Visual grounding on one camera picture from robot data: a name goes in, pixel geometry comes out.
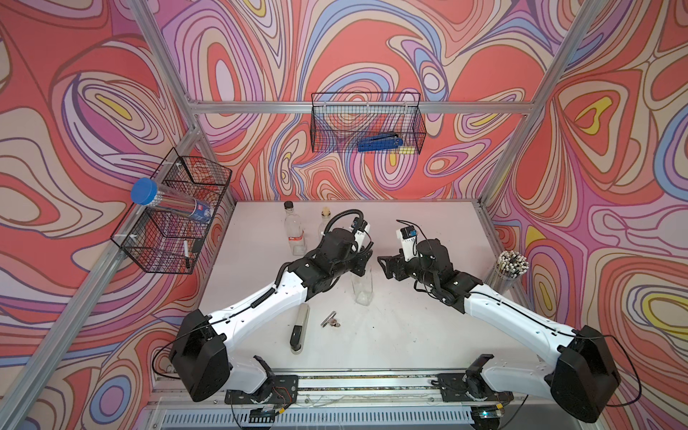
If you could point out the black wire basket back wall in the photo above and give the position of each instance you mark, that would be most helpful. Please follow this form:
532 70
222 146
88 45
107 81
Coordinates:
340 119

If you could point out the metal cup of pencils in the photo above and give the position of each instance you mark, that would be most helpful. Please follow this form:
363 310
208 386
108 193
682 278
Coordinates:
506 270

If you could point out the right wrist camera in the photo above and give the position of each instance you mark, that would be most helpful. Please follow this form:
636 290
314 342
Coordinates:
408 238

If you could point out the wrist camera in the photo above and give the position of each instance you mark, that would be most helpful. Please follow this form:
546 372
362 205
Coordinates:
408 238
361 228

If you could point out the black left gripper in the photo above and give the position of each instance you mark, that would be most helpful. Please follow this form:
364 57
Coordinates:
362 258

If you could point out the black and beige flat tool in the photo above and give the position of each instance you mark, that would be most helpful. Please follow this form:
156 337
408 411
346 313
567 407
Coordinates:
298 334

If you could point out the blue plastic tool in basket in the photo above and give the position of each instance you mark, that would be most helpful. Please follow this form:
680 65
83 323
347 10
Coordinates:
380 142

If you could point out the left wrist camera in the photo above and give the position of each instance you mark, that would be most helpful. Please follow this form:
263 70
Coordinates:
361 228

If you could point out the clear square bottle with cork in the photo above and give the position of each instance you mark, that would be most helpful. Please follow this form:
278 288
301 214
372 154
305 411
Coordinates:
363 288

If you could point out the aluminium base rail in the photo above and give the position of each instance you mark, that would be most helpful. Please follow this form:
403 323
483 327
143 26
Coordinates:
357 399

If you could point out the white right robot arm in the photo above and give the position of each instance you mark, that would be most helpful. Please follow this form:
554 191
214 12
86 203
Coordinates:
576 369

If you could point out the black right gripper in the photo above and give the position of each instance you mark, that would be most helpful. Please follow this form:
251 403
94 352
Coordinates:
397 261

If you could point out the clear tube with blue cap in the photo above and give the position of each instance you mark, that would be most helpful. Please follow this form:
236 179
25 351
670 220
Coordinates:
147 192

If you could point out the clear glass bottle black cap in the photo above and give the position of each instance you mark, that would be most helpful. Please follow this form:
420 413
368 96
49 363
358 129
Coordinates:
294 230

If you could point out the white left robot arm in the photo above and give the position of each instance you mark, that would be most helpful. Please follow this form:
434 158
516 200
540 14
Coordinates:
203 351

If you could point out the small metal clip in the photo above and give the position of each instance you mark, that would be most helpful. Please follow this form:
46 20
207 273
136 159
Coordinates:
330 320

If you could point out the black marker in basket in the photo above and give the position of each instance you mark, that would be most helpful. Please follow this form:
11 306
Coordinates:
187 255

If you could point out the black wire basket wall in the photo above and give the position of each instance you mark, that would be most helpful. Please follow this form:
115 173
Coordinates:
340 119
153 240

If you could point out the black wire basket left wall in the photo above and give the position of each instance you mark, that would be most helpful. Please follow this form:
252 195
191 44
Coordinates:
153 240

